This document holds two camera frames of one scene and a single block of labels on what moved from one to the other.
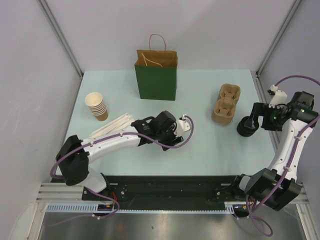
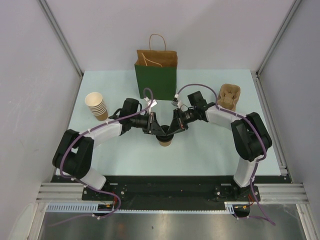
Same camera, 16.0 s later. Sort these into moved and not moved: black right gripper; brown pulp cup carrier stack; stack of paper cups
Moved: black right gripper
Not moved: stack of paper cups; brown pulp cup carrier stack
